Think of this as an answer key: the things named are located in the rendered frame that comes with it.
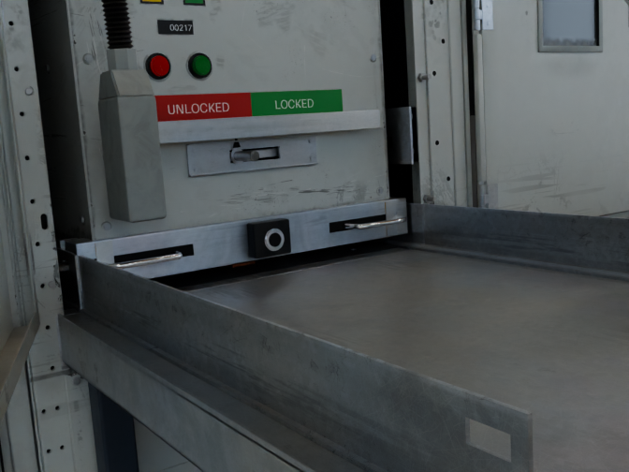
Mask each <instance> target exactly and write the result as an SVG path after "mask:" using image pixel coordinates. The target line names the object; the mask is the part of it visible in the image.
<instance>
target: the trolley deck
mask: <svg viewBox="0 0 629 472"><path fill-rule="evenodd" d="M188 293H191V294H194V295H196V296H199V297H201V298H204V299H207V300H210V301H213V302H217V303H220V304H222V305H225V306H228V307H231V308H234V309H236V310H239V311H242V312H244V313H247V314H250V315H253V316H256V317H260V318H263V319H266V320H268V321H271V322H274V323H277V324H279V325H282V326H285V327H287V328H290V329H293V330H296V331H299V332H303V333H306V334H309V335H312V336H314V337H317V338H320V339H322V340H325V341H328V342H331V343H333V344H336V345H339V346H341V347H346V348H349V349H352V350H355V351H357V352H360V353H362V354H365V355H368V356H371V357H374V358H377V359H379V360H382V361H386V362H389V363H392V364H395V365H398V366H401V367H403V368H405V369H408V370H411V371H414V372H417V373H420V374H422V375H425V376H429V377H432V378H435V379H438V380H441V381H444V382H446V383H448V384H451V385H454V386H457V387H460V388H463V389H466V390H468V391H472V392H475V393H478V394H481V395H484V396H487V397H489V398H491V399H494V400H497V401H500V402H503V403H506V404H509V405H511V406H515V407H518V408H521V409H524V410H527V411H530V412H532V416H533V455H534V472H629V282H626V281H620V280H613V279H607V278H601V277H594V276H588V275H582V274H575V273H564V272H557V271H551V270H544V269H538V268H532V267H525V266H519V265H513V264H506V263H500V262H494V261H487V260H481V259H474V258H463V257H456V256H450V255H444V254H437V253H431V252H425V251H418V250H412V249H409V250H404V251H400V252H395V253H389V254H385V255H380V256H375V257H370V258H361V259H356V260H351V261H346V262H341V263H336V264H331V265H327V266H321V267H316V268H312V269H307V270H302V271H296V272H292V273H283V274H277V275H273V276H268V277H263V278H258V279H253V280H248V281H243V282H239V283H233V284H228V285H223V286H219V287H214V288H204V289H200V290H195V291H189V292H188ZM57 316H58V324H59V332H60V340H61V348H62V356H63V363H65V364H66V365H67V366H69V367H70V368H71V369H72V370H74V371H75V372H76V373H77V374H79V375H80V376H82V377H83V378H84V379H85V380H87V381H88V382H89V383H90V384H92V385H93V386H94V387H96V388H97V389H98V390H99V391H101V392H102V393H103V394H105V395H106V396H107V397H109V398H110V399H111V401H113V402H114V403H115V404H116V405H118V406H119V407H121V408H122V409H123V410H124V411H126V412H127V413H128V414H129V415H131V416H132V417H133V418H135V419H136V420H137V421H139V422H140V423H141V424H142V425H144V426H145V427H146V428H148V429H149V430H150V431H151V432H153V433H154V434H155V435H157V436H158V437H159V438H161V439H162V440H163V441H164V442H166V443H167V444H168V445H169V446H171V447H172V448H173V449H174V450H176V451H177V452H179V453H180V454H181V455H182V456H183V457H184V458H185V459H186V460H188V461H189V462H190V463H192V464H193V465H194V466H196V467H197V468H198V469H199V470H201V471H202V472H367V471H365V470H363V469H361V468H359V467H358V466H356V465H353V464H351V463H350V462H348V461H346V460H345V459H343V458H342V457H340V456H338V455H336V454H334V453H333V452H331V451H329V450H326V449H325V448H323V447H321V446H319V445H317V444H316V443H315V442H313V441H311V440H309V439H308V438H306V437H304V436H302V435H300V434H298V433H296V432H294V431H292V430H291V429H289V428H287V427H285V426H284V425H283V424H281V423H279V422H277V421H275V420H273V419H271V418H269V417H267V416H266V415H264V414H262V413H260V412H258V411H257V410H255V409H253V408H251V407H250V406H248V405H246V404H244V403H242V402H241V401H239V400H237V399H235V398H233V397H232V396H230V395H228V394H226V393H224V392H223V391H220V390H218V389H216V388H215V387H214V386H212V385H210V384H208V383H207V382H205V381H203V380H201V379H199V378H198V377H196V376H193V375H192V374H190V373H188V372H186V371H184V369H182V368H180V367H178V366H176V365H175V364H173V363H171V362H169V361H167V360H165V359H163V358H161V357H159V356H158V355H156V354H154V353H152V352H151V351H150V350H148V349H146V348H144V347H142V346H140V345H138V344H136V343H134V342H133V341H131V340H129V339H127V338H125V337H124V336H122V335H120V334H119V333H117V332H115V331H113V330H111V329H109V328H108V327H106V326H104V325H102V324H100V323H99V322H97V321H95V320H93V319H91V318H90V317H87V316H86V315H84V314H83V313H77V314H72V315H67V316H63V315H61V314H57ZM470 439H471V442H472V443H475V444H477V445H478V446H481V447H483V448H485V449H488V450H491V451H494V452H496V453H498V454H501V455H503V456H504V457H507V458H509V459H511V443H510V434H507V433H505V432H502V431H500V430H497V429H495V428H492V427H489V426H488V425H485V424H483V423H480V422H478V421H475V420H471V419H470Z"/></svg>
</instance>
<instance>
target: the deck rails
mask: <svg viewBox="0 0 629 472"><path fill-rule="evenodd" d="M423 217H424V238H425V244H422V245H416V246H411V247H410V249H412V250H418V251H425V252H431V253H437V254H444V255H450V256H456V257H463V258H474V259H481V260H487V261H494V262H500V263H506V264H513V265H519V266H525V267H532V268H538V269H544V270H551V271H557V272H564V273H575V274H582V275H588V276H594V277H601V278H607V279H613V280H620V281H626V282H629V218H619V217H605V216H592V215H579V214H554V213H540V212H527V211H514V210H501V209H488V208H475V207H461V206H448V205H436V204H423ZM78 257H79V265H80V281H81V290H82V298H83V307H84V309H81V310H80V312H81V313H83V314H84V315H86V316H87V317H90V318H91V319H93V320H95V321H97V322H99V323H100V324H102V325H104V326H106V327H108V328H109V329H111V330H113V331H115V332H117V333H119V334H120V335H122V336H124V337H125V338H127V339H129V340H131V341H133V342H134V343H136V344H138V345H140V346H142V347H144V348H146V349H148V350H150V351H151V352H152V353H154V354H156V355H158V356H159V357H161V358H163V359H165V360H167V361H169V362H171V363H173V364H175V365H176V366H178V367H180V368H182V369H184V371H186V372H188V373H190V374H192V375H193V376H196V377H198V378H199V379H201V380H203V381H205V382H207V383H208V384H210V385H212V386H214V387H215V388H216V389H218V390H220V391H223V392H224V393H226V394H228V395H230V396H232V397H233V398H235V399H237V400H239V401H241V402H242V403H244V404H246V405H248V406H250V407H251V408H253V409H255V410H257V411H258V412H260V413H262V414H264V415H266V416H267V417H269V418H271V419H273V420H275V421H277V422H279V423H281V424H283V425H284V426H285V427H287V428H289V429H291V430H292V431H294V432H296V433H298V434H300V435H302V436H304V437H306V438H308V439H309V440H311V441H313V442H314V443H316V444H317V445H319V446H321V447H323V448H325V449H326V450H329V451H331V452H333V453H334V454H336V455H338V456H340V457H342V458H343V459H345V460H346V461H348V462H350V463H351V464H353V465H356V466H358V467H359V468H361V469H363V470H365V471H367V472H534V455H533V416H532V412H530V411H527V410H524V409H521V408H518V407H515V406H511V405H509V404H506V403H503V402H500V401H497V400H494V399H491V398H489V397H487V396H484V395H481V394H478V393H475V392H472V391H468V390H466V389H463V388H460V387H457V386H454V385H451V384H448V383H446V382H444V381H441V380H438V379H435V378H432V377H429V376H425V375H422V374H420V373H417V372H414V371H411V370H408V369H405V368H403V367H401V366H398V365H395V364H392V363H389V362H386V361H382V360H379V359H377V358H374V357H371V356H368V355H365V354H362V353H360V352H357V351H355V350H352V349H349V348H346V347H341V346H339V345H336V344H333V343H331V342H328V341H325V340H322V339H320V338H317V337H314V336H312V335H309V334H306V333H303V332H299V331H296V330H293V329H290V328H287V327H285V326H282V325H279V324H277V323H274V322H271V321H268V320H266V319H263V318H260V317H256V316H253V315H250V314H247V313H244V312H242V311H239V310H236V309H234V308H231V307H228V306H225V305H222V304H220V303H217V302H213V301H210V300H207V299H204V298H201V297H199V296H196V295H194V294H191V293H188V292H185V291H182V290H179V289H177V288H173V287H170V286H167V285H164V284H161V283H158V282H155V281H153V280H151V279H148V278H145V277H142V276H139V275H136V274H133V273H130V272H127V271H124V270H121V269H118V268H115V267H112V266H110V265H108V264H105V263H102V262H99V261H96V260H93V259H90V258H87V257H84V256H78ZM470 419H471V420H475V421H478V422H480V423H483V424H485V425H488V426H489V427H492V428H495V429H497V430H500V431H502V432H505V433H507V434H510V443H511V459H509V458H507V457H504V456H503V455H501V454H498V453H496V452H494V451H491V450H488V449H485V448H483V447H481V446H478V445H477V444H475V443H472V442H471V439H470Z"/></svg>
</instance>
